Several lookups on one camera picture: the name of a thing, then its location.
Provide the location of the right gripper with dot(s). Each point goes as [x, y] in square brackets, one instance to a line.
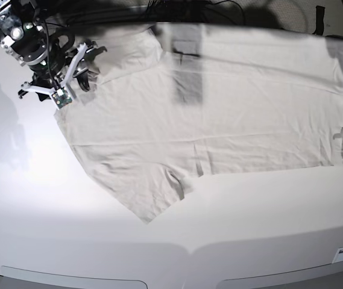
[56, 69]

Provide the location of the light grey T-shirt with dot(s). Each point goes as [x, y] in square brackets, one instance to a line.
[176, 102]

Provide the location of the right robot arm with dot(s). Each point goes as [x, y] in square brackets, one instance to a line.
[24, 32]

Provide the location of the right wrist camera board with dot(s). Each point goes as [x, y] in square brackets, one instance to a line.
[62, 97]

